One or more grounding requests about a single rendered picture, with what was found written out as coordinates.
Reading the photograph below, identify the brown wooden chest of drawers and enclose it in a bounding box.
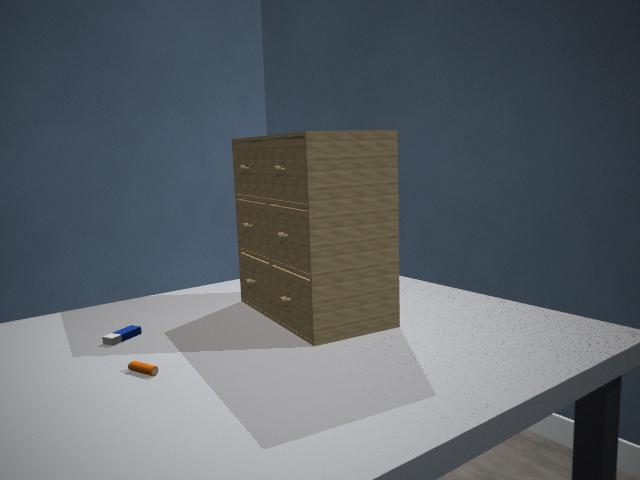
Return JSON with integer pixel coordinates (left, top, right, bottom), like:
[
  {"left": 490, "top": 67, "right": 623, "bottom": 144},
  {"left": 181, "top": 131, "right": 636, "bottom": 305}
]
[{"left": 232, "top": 130, "right": 400, "bottom": 346}]

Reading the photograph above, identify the blue and white eraser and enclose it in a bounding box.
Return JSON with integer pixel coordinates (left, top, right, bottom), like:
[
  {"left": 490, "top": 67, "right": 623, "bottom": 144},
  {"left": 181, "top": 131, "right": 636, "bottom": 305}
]
[{"left": 102, "top": 325, "right": 142, "bottom": 346}]

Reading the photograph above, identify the brown wooden drawer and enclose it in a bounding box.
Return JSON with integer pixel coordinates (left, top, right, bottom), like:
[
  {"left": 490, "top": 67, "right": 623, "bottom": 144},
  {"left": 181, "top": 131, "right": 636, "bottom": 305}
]
[
  {"left": 240, "top": 252, "right": 272, "bottom": 316},
  {"left": 271, "top": 265, "right": 312, "bottom": 341},
  {"left": 265, "top": 139, "right": 307, "bottom": 204},
  {"left": 268, "top": 204, "right": 310, "bottom": 274},
  {"left": 233, "top": 142, "right": 266, "bottom": 198},
  {"left": 237, "top": 199, "right": 269, "bottom": 258}
]

